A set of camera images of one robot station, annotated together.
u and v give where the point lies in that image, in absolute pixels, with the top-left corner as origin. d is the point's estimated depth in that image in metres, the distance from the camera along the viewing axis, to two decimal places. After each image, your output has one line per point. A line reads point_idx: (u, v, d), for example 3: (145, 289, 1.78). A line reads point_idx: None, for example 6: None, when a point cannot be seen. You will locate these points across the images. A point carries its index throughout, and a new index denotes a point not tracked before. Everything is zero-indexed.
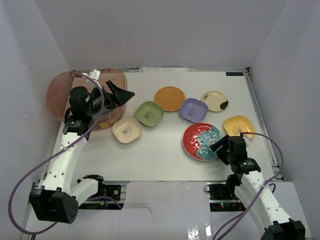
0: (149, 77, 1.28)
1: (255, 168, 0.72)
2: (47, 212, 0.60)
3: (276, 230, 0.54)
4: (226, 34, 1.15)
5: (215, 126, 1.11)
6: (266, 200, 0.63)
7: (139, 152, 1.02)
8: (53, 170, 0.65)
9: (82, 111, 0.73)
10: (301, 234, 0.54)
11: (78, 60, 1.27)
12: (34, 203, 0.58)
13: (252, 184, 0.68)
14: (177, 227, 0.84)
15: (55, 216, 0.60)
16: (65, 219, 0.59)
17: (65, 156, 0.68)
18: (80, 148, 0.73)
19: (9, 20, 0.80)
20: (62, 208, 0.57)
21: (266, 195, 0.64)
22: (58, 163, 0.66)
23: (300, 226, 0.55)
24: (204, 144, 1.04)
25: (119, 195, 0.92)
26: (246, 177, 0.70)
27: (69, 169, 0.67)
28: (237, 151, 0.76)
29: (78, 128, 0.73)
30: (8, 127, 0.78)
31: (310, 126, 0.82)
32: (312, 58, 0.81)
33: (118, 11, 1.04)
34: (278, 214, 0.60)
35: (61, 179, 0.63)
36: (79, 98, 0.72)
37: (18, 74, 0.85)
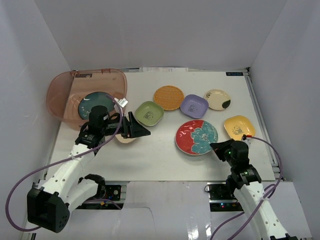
0: (149, 77, 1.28)
1: (256, 178, 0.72)
2: (38, 215, 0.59)
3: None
4: (226, 34, 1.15)
5: (207, 122, 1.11)
6: (265, 214, 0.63)
7: (139, 152, 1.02)
8: (56, 175, 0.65)
9: (98, 127, 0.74)
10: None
11: (78, 60, 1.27)
12: (30, 202, 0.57)
13: (252, 196, 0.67)
14: (177, 227, 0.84)
15: (45, 222, 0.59)
16: (53, 226, 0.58)
17: (71, 164, 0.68)
18: (86, 161, 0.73)
19: (9, 20, 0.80)
20: (54, 214, 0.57)
21: (265, 208, 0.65)
22: (63, 169, 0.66)
23: None
24: (197, 140, 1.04)
25: (119, 195, 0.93)
26: (246, 188, 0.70)
27: (71, 178, 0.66)
28: (240, 160, 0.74)
29: (90, 142, 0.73)
30: (8, 126, 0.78)
31: (311, 126, 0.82)
32: (312, 58, 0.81)
33: (118, 11, 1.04)
34: (276, 228, 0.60)
35: (61, 185, 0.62)
36: (98, 114, 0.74)
37: (18, 73, 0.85)
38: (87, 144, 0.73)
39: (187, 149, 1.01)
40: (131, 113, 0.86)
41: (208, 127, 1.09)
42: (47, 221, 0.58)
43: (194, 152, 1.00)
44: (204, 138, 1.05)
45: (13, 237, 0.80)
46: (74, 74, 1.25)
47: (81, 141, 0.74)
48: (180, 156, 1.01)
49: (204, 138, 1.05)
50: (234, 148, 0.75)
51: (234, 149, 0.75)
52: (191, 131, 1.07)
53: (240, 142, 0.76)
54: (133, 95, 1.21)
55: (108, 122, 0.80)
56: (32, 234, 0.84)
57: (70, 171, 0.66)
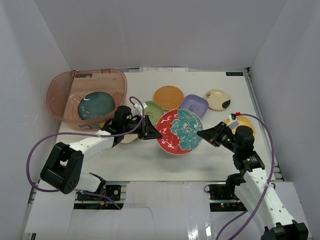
0: (149, 77, 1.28)
1: (259, 164, 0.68)
2: (53, 169, 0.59)
3: (279, 232, 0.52)
4: (226, 34, 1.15)
5: (181, 109, 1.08)
6: (270, 201, 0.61)
7: (139, 152, 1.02)
8: (81, 140, 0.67)
9: (121, 122, 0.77)
10: (303, 236, 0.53)
11: (78, 60, 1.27)
12: (53, 152, 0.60)
13: (256, 182, 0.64)
14: (177, 227, 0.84)
15: (55, 178, 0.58)
16: (62, 183, 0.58)
17: (96, 138, 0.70)
18: (106, 144, 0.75)
19: (8, 20, 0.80)
20: (72, 169, 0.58)
21: (270, 195, 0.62)
22: (88, 138, 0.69)
23: (304, 228, 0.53)
24: (183, 134, 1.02)
25: (119, 195, 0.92)
26: (249, 174, 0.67)
27: (93, 149, 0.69)
28: (245, 146, 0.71)
29: (113, 132, 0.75)
30: (8, 127, 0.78)
31: (311, 126, 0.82)
32: (312, 59, 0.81)
33: (118, 11, 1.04)
34: (282, 215, 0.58)
35: (84, 149, 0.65)
36: (123, 112, 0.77)
37: (18, 74, 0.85)
38: (110, 132, 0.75)
39: (178, 149, 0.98)
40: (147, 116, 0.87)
41: (184, 114, 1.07)
42: (58, 178, 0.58)
43: (186, 150, 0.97)
44: (186, 129, 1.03)
45: (13, 237, 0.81)
46: (74, 74, 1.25)
47: (105, 129, 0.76)
48: (180, 156, 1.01)
49: (186, 129, 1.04)
50: (240, 135, 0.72)
51: (239, 135, 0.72)
52: (172, 127, 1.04)
53: (246, 127, 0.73)
54: (132, 94, 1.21)
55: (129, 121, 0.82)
56: (32, 234, 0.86)
57: (95, 142, 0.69)
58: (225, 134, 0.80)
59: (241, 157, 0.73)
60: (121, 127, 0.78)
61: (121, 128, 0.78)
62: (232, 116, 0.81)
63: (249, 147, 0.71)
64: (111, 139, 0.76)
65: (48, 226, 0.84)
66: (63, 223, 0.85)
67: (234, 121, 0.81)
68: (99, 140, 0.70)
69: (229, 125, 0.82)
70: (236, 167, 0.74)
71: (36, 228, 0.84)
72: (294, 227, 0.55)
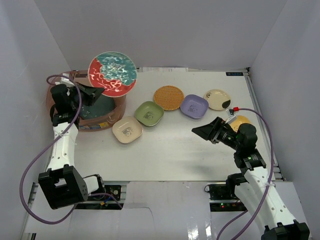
0: (149, 77, 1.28)
1: (260, 164, 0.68)
2: (58, 196, 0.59)
3: (280, 232, 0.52)
4: (226, 34, 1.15)
5: (99, 55, 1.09)
6: (271, 201, 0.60)
7: (138, 152, 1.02)
8: (55, 154, 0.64)
9: (67, 102, 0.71)
10: (305, 235, 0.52)
11: (78, 60, 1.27)
12: (45, 185, 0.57)
13: (257, 182, 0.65)
14: (177, 227, 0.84)
15: (68, 198, 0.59)
16: (78, 195, 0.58)
17: (63, 141, 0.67)
18: (74, 135, 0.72)
19: (9, 21, 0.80)
20: (74, 183, 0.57)
21: (272, 195, 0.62)
22: (57, 147, 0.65)
23: (305, 227, 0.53)
24: (118, 74, 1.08)
25: (119, 195, 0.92)
26: (250, 173, 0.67)
27: (70, 150, 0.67)
28: (247, 145, 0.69)
29: (67, 119, 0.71)
30: (8, 127, 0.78)
31: (311, 126, 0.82)
32: (312, 58, 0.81)
33: (118, 11, 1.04)
34: (282, 215, 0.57)
35: (66, 158, 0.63)
36: (61, 91, 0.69)
37: (18, 74, 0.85)
38: (66, 120, 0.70)
39: (125, 89, 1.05)
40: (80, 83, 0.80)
41: (104, 58, 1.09)
42: (70, 194, 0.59)
43: (132, 84, 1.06)
44: (115, 69, 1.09)
45: (13, 237, 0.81)
46: (74, 74, 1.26)
47: (58, 121, 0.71)
48: (180, 156, 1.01)
49: (115, 69, 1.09)
50: (242, 133, 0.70)
51: (242, 134, 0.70)
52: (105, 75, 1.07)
53: (249, 126, 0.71)
54: (132, 94, 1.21)
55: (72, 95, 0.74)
56: (32, 234, 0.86)
57: (66, 143, 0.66)
58: (225, 131, 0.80)
59: (242, 155, 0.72)
60: (70, 108, 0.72)
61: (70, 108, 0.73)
62: (230, 111, 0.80)
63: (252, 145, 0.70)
64: (74, 125, 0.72)
65: (49, 226, 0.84)
66: (63, 223, 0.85)
67: (232, 117, 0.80)
68: (67, 138, 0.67)
69: (228, 121, 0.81)
70: (237, 165, 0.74)
71: (36, 228, 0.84)
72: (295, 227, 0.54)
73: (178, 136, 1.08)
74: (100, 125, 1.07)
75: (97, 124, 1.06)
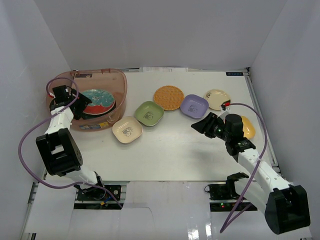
0: (149, 77, 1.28)
1: (250, 146, 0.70)
2: (53, 159, 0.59)
3: (279, 197, 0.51)
4: (226, 34, 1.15)
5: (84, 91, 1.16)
6: (262, 168, 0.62)
7: (138, 152, 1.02)
8: (51, 124, 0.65)
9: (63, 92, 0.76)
10: (301, 199, 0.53)
11: (79, 60, 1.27)
12: (42, 147, 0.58)
13: (249, 160, 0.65)
14: (177, 227, 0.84)
15: (63, 161, 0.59)
16: (74, 159, 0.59)
17: (59, 115, 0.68)
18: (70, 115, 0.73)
19: (9, 22, 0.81)
20: (69, 142, 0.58)
21: (264, 167, 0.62)
22: (54, 120, 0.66)
23: (301, 191, 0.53)
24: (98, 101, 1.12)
25: (119, 195, 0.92)
26: (242, 154, 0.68)
27: (66, 124, 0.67)
28: (235, 132, 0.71)
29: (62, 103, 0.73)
30: (8, 126, 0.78)
31: (310, 126, 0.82)
32: (312, 58, 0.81)
33: (118, 11, 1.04)
34: (277, 182, 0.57)
35: (62, 126, 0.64)
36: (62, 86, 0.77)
37: (18, 74, 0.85)
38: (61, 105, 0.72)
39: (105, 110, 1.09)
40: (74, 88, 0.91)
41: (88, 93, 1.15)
42: (65, 158, 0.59)
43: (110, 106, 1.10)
44: (97, 99, 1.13)
45: (13, 237, 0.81)
46: (74, 74, 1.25)
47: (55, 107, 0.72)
48: (180, 156, 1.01)
49: (96, 98, 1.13)
50: (229, 122, 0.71)
51: (228, 122, 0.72)
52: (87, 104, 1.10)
53: (234, 114, 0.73)
54: (132, 94, 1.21)
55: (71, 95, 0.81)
56: (32, 234, 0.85)
57: (62, 116, 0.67)
58: (217, 124, 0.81)
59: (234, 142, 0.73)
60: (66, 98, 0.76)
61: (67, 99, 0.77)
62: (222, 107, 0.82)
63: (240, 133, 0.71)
64: (70, 109, 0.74)
65: (49, 226, 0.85)
66: (63, 223, 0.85)
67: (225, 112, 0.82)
68: (62, 115, 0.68)
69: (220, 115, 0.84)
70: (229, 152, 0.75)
71: (37, 227, 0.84)
72: (293, 192, 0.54)
73: (179, 136, 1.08)
74: (100, 125, 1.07)
75: (97, 124, 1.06)
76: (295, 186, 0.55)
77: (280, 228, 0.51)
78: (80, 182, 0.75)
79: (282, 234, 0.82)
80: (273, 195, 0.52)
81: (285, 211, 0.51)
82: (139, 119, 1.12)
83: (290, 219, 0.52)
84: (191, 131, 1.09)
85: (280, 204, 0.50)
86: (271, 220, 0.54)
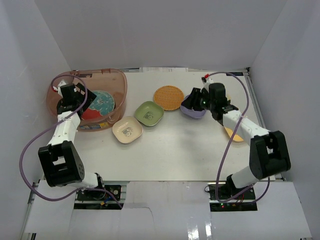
0: (149, 77, 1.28)
1: (234, 109, 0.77)
2: (55, 171, 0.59)
3: (259, 142, 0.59)
4: (226, 34, 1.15)
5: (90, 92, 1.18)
6: (244, 122, 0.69)
7: (138, 152, 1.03)
8: (56, 133, 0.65)
9: (73, 96, 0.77)
10: (280, 141, 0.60)
11: (79, 60, 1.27)
12: (44, 159, 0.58)
13: (232, 119, 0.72)
14: (177, 227, 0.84)
15: (65, 174, 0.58)
16: (74, 173, 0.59)
17: (65, 123, 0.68)
18: (76, 122, 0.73)
19: (9, 22, 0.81)
20: (71, 156, 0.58)
21: (246, 121, 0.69)
22: (59, 128, 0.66)
23: (279, 134, 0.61)
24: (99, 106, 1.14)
25: (119, 195, 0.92)
26: (226, 115, 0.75)
27: (71, 133, 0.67)
28: (219, 99, 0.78)
29: (71, 109, 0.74)
30: (8, 126, 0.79)
31: (310, 126, 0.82)
32: (312, 58, 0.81)
33: (118, 11, 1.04)
34: (258, 130, 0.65)
35: (66, 136, 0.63)
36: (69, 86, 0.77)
37: (19, 74, 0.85)
38: (69, 110, 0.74)
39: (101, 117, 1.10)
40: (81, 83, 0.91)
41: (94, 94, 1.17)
42: (66, 171, 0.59)
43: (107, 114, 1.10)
44: (101, 103, 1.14)
45: (14, 237, 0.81)
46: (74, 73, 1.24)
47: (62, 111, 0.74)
48: (180, 155, 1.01)
49: (99, 102, 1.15)
50: (212, 89, 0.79)
51: (212, 90, 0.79)
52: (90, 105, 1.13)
53: (217, 83, 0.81)
54: (132, 94, 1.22)
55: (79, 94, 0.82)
56: (32, 234, 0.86)
57: (67, 126, 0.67)
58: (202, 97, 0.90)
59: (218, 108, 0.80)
60: (75, 102, 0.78)
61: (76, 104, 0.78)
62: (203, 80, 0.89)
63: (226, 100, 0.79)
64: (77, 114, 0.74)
65: (49, 226, 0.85)
66: (63, 223, 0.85)
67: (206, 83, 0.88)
68: (68, 124, 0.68)
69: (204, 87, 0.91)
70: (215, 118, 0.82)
71: (37, 227, 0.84)
72: (272, 138, 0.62)
73: (179, 136, 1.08)
74: (100, 125, 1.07)
75: (97, 124, 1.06)
76: (274, 131, 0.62)
77: (263, 172, 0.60)
78: (82, 187, 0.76)
79: (282, 234, 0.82)
80: (255, 140, 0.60)
81: (266, 154, 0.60)
82: (140, 119, 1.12)
83: (271, 163, 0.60)
84: (191, 131, 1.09)
85: (260, 147, 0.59)
86: (256, 168, 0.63)
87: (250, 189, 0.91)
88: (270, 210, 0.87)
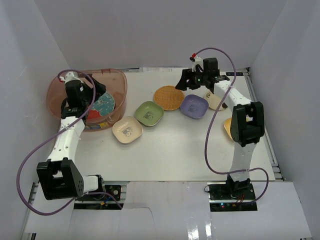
0: (149, 77, 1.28)
1: (226, 79, 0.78)
2: (54, 187, 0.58)
3: (240, 109, 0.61)
4: (226, 34, 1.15)
5: None
6: (232, 93, 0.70)
7: (138, 151, 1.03)
8: (57, 145, 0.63)
9: (78, 97, 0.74)
10: (259, 110, 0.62)
11: (79, 60, 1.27)
12: (42, 176, 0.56)
13: (222, 88, 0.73)
14: (177, 226, 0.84)
15: (62, 191, 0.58)
16: (72, 190, 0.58)
17: (67, 133, 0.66)
18: (80, 129, 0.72)
19: (9, 22, 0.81)
20: (70, 176, 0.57)
21: (233, 92, 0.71)
22: (61, 139, 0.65)
23: (259, 105, 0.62)
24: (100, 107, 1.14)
25: (119, 195, 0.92)
26: (216, 85, 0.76)
27: (72, 144, 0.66)
28: (211, 69, 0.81)
29: (75, 114, 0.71)
30: (8, 127, 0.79)
31: (310, 125, 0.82)
32: (312, 58, 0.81)
33: (118, 11, 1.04)
34: (242, 100, 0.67)
35: (67, 151, 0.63)
36: (75, 86, 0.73)
37: (18, 74, 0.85)
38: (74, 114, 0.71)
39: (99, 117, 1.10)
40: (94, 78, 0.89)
41: None
42: (64, 188, 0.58)
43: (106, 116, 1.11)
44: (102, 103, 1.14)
45: (14, 237, 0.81)
46: None
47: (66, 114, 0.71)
48: (180, 155, 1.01)
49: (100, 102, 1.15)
50: (205, 60, 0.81)
51: (205, 61, 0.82)
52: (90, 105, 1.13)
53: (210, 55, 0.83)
54: (132, 94, 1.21)
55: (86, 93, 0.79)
56: (32, 234, 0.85)
57: (69, 138, 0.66)
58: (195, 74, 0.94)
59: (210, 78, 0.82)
60: (80, 103, 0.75)
61: (81, 104, 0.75)
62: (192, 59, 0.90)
63: (218, 71, 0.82)
64: (81, 121, 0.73)
65: (49, 226, 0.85)
66: (63, 223, 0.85)
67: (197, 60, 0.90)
68: (70, 136, 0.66)
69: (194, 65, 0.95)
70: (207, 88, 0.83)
71: (37, 227, 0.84)
72: (253, 107, 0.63)
73: (179, 136, 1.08)
74: (100, 125, 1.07)
75: (97, 124, 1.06)
76: (255, 101, 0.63)
77: (239, 136, 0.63)
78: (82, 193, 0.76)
79: (282, 234, 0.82)
80: (236, 108, 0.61)
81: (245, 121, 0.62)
82: (139, 119, 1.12)
83: (249, 130, 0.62)
84: (191, 131, 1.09)
85: (240, 114, 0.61)
86: (235, 133, 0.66)
87: (250, 189, 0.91)
88: (269, 210, 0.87)
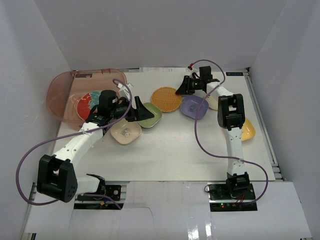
0: (149, 77, 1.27)
1: (216, 81, 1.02)
2: (47, 181, 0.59)
3: (223, 99, 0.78)
4: (225, 34, 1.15)
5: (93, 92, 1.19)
6: (220, 88, 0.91)
7: (138, 151, 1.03)
8: (67, 145, 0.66)
9: (107, 108, 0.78)
10: (239, 100, 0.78)
11: (79, 60, 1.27)
12: (42, 168, 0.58)
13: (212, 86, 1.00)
14: (177, 227, 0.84)
15: (53, 189, 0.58)
16: (60, 193, 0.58)
17: (83, 137, 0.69)
18: (96, 138, 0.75)
19: (9, 22, 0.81)
20: (65, 179, 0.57)
21: (221, 89, 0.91)
22: (74, 140, 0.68)
23: (240, 96, 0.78)
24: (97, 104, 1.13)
25: (119, 195, 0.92)
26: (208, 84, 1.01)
27: (82, 149, 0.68)
28: (205, 74, 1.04)
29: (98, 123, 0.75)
30: (8, 127, 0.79)
31: (310, 126, 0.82)
32: (312, 58, 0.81)
33: (118, 11, 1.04)
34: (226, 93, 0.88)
35: (73, 154, 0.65)
36: (107, 97, 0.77)
37: (18, 74, 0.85)
38: (96, 123, 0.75)
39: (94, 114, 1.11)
40: (137, 98, 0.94)
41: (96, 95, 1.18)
42: (55, 188, 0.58)
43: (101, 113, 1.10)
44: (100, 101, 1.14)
45: (14, 237, 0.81)
46: (74, 74, 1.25)
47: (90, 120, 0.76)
48: (180, 155, 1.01)
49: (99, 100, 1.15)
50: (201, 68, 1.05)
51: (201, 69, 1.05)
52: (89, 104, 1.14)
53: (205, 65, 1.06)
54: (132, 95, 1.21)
55: (117, 105, 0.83)
56: (32, 234, 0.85)
57: (81, 142, 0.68)
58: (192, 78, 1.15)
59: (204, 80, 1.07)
60: (107, 114, 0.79)
61: (108, 115, 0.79)
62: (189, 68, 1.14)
63: (210, 75, 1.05)
64: (100, 131, 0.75)
65: (49, 226, 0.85)
66: (63, 223, 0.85)
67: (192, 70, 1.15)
68: (83, 140, 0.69)
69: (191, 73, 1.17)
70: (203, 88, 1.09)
71: (37, 227, 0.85)
72: (235, 99, 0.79)
73: (179, 136, 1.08)
74: None
75: None
76: (237, 94, 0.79)
77: (223, 121, 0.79)
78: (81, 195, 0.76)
79: (282, 234, 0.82)
80: (220, 98, 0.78)
81: (227, 109, 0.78)
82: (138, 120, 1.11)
83: (231, 116, 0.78)
84: (191, 131, 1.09)
85: (223, 103, 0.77)
86: (220, 119, 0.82)
87: (250, 189, 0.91)
88: (269, 210, 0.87)
